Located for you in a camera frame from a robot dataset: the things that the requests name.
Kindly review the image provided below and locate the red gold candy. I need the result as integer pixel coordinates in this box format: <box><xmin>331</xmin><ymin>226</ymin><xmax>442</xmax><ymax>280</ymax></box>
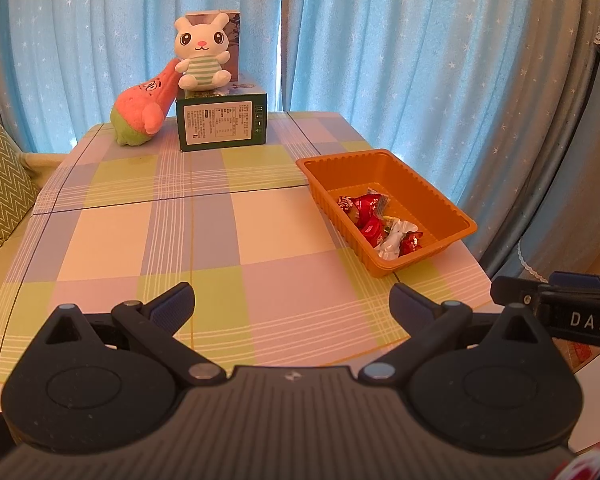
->
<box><xmin>336</xmin><ymin>195</ymin><xmax>361</xmax><ymax>224</ymax></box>
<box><xmin>399</xmin><ymin>232</ymin><xmax>425</xmax><ymax>257</ymax></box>

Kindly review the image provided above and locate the brown upright box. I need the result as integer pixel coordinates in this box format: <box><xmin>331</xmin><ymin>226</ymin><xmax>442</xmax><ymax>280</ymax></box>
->
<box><xmin>187</xmin><ymin>10</ymin><xmax>242</xmax><ymax>84</ymax></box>

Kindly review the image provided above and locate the green zigzag pillow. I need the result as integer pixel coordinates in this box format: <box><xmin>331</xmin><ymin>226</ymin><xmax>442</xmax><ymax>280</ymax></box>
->
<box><xmin>0</xmin><ymin>125</ymin><xmax>42</xmax><ymax>254</ymax></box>

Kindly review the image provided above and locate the red white patterned clothing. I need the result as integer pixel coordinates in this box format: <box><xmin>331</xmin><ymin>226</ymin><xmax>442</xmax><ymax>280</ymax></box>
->
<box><xmin>550</xmin><ymin>439</ymin><xmax>600</xmax><ymax>480</ymax></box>

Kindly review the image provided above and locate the pink starfish plush toy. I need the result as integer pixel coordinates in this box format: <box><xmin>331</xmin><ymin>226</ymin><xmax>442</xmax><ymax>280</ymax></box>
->
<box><xmin>110</xmin><ymin>58</ymin><xmax>182</xmax><ymax>147</ymax></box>

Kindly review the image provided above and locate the red snack packet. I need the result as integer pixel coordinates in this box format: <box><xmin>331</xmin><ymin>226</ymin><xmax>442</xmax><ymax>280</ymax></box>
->
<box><xmin>358</xmin><ymin>217</ymin><xmax>387</xmax><ymax>247</ymax></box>
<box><xmin>352</xmin><ymin>192</ymin><xmax>389</xmax><ymax>217</ymax></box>

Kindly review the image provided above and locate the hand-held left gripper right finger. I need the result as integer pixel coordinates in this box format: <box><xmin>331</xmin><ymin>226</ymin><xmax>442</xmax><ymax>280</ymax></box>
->
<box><xmin>357</xmin><ymin>282</ymin><xmax>554</xmax><ymax>386</ymax></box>

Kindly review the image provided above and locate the orange plastic tray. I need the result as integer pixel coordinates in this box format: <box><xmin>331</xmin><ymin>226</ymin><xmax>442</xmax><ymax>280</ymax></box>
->
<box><xmin>296</xmin><ymin>149</ymin><xmax>478</xmax><ymax>279</ymax></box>

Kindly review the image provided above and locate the blue star curtain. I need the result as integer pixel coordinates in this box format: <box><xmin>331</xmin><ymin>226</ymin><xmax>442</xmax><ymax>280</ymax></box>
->
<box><xmin>279</xmin><ymin>0</ymin><xmax>581</xmax><ymax>261</ymax></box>
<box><xmin>0</xmin><ymin>0</ymin><xmax>287</xmax><ymax>155</ymax></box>

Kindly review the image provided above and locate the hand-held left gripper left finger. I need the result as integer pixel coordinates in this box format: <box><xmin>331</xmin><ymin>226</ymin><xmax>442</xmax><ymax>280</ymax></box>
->
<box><xmin>32</xmin><ymin>282</ymin><xmax>227</xmax><ymax>386</ymax></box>

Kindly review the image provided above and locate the white bunny plush toy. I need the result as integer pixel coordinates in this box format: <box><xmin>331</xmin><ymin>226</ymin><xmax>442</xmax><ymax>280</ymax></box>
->
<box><xmin>174</xmin><ymin>14</ymin><xmax>233</xmax><ymax>91</ymax></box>

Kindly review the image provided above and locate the green cardboard box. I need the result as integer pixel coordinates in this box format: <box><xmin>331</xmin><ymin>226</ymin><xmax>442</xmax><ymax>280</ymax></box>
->
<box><xmin>176</xmin><ymin>72</ymin><xmax>269</xmax><ymax>152</ymax></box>

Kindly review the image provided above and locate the grey star curtain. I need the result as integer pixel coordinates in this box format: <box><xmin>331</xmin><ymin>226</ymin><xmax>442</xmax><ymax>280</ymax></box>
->
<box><xmin>0</xmin><ymin>0</ymin><xmax>37</xmax><ymax>153</ymax></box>
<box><xmin>477</xmin><ymin>0</ymin><xmax>600</xmax><ymax>282</ymax></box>

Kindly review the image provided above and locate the silver green snack packet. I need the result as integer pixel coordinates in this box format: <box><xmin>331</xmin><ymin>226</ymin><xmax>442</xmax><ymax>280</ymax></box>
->
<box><xmin>373</xmin><ymin>220</ymin><xmax>424</xmax><ymax>261</ymax></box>

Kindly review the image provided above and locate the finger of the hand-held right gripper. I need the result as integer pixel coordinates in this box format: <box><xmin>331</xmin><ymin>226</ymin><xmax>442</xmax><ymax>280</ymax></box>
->
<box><xmin>550</xmin><ymin>271</ymin><xmax>600</xmax><ymax>291</ymax></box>
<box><xmin>490</xmin><ymin>275</ymin><xmax>545</xmax><ymax>312</ymax></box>

